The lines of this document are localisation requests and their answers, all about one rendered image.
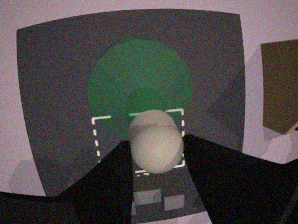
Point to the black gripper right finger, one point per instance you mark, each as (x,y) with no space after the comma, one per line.
(240,189)

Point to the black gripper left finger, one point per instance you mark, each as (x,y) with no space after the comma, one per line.
(104,196)

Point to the green glass bottle with white cap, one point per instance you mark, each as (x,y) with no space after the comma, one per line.
(140,89)

